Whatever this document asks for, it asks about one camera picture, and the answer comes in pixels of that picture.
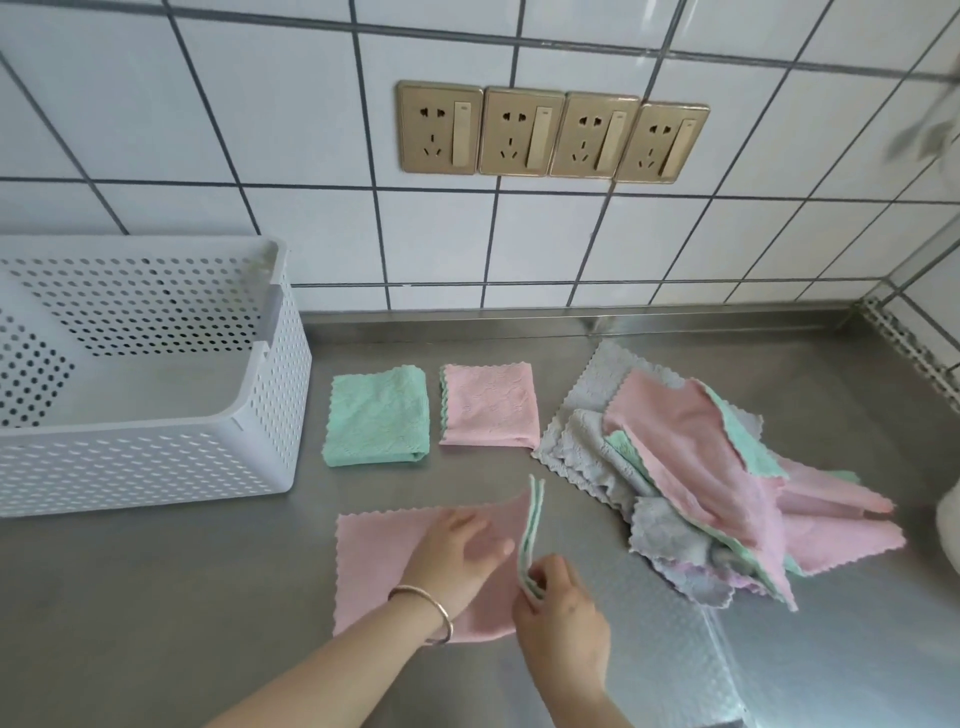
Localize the person's right hand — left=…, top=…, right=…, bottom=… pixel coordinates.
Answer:
left=512, top=555, right=613, bottom=699

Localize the person's right forearm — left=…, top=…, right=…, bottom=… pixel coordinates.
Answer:
left=541, top=678, right=624, bottom=728

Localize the large pink and green cloth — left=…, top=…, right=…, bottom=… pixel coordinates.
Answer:
left=603, top=369, right=801, bottom=613

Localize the white perforated plastic basket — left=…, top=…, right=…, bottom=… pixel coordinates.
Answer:
left=0, top=236, right=312, bottom=520

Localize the grey cloth with purple edge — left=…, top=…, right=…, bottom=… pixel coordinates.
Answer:
left=628, top=495, right=740, bottom=610

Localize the person's left forearm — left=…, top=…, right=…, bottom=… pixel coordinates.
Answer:
left=247, top=591, right=451, bottom=728

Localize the flat grey cloth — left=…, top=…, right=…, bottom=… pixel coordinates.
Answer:
left=531, top=339, right=680, bottom=519

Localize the crumpled pink cloth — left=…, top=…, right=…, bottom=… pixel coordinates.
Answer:
left=772, top=456, right=907, bottom=579

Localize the person's left hand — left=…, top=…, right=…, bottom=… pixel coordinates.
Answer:
left=401, top=506, right=517, bottom=621

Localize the folded pink cloth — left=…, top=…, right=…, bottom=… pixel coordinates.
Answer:
left=438, top=362, right=542, bottom=451

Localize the folded green cloth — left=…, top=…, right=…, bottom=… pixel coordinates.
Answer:
left=321, top=365, right=431, bottom=468

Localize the crumpled grey cloth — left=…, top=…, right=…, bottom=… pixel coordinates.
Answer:
left=558, top=408, right=657, bottom=515

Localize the white rounded object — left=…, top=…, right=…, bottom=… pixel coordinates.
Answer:
left=932, top=480, right=960, bottom=605

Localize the pink cloth with green back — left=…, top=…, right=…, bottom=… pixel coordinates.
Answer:
left=333, top=474, right=547, bottom=646

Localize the gold wall socket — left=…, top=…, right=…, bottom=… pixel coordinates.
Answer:
left=478, top=87, right=566, bottom=177
left=396, top=80, right=485, bottom=175
left=615, top=102, right=711, bottom=183
left=549, top=91, right=641, bottom=180

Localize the silver bracelet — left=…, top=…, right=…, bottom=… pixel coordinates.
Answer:
left=387, top=584, right=456, bottom=647

